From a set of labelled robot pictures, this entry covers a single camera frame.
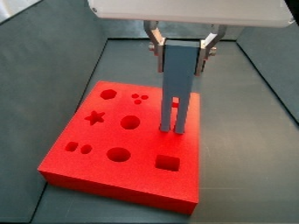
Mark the blue double-square peg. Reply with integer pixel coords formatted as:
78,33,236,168
160,40,200,134

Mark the red foam shape board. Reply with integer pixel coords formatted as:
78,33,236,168
38,81,200,214

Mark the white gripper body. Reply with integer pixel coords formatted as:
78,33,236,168
88,0,294,28

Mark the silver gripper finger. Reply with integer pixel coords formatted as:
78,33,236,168
144,20,165,73
194,24,226,76

